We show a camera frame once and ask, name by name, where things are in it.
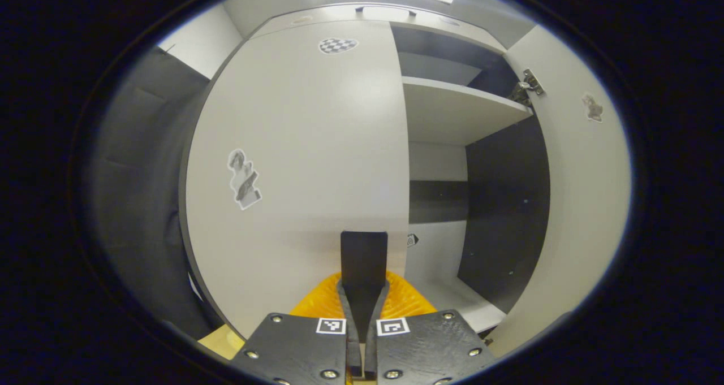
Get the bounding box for white cabinet shelf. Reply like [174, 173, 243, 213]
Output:
[402, 77, 533, 146]

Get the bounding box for grey double-door shoe cabinet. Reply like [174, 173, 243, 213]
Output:
[180, 3, 632, 357]

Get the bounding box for metal door hinge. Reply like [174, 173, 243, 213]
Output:
[509, 68, 545, 104]

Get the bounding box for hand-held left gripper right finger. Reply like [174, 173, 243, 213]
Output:
[365, 271, 498, 383]

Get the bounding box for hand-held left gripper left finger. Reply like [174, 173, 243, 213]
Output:
[229, 272, 363, 385]

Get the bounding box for grey cabinet door cube stickers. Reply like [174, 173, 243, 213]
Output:
[486, 26, 632, 357]

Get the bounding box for black door handle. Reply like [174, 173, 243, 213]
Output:
[341, 231, 389, 318]

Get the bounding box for grey cabinet door checkered sticker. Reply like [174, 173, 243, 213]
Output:
[180, 20, 411, 340]

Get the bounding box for grey cabinet drawer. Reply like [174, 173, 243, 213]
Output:
[249, 3, 507, 52]

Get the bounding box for black backdrop cloth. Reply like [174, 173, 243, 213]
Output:
[85, 46, 227, 340]

